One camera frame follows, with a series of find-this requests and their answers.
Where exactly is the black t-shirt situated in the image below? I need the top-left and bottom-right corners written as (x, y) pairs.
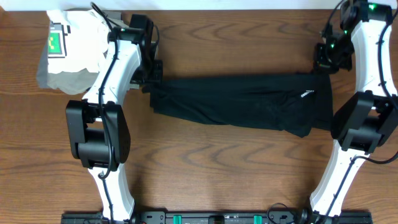
top-left (142, 73), bottom-right (333, 138)

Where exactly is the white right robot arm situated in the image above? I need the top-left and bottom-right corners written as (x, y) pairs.
top-left (300, 0), bottom-right (397, 223)

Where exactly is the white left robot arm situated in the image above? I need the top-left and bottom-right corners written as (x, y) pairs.
top-left (62, 27), bottom-right (162, 223)

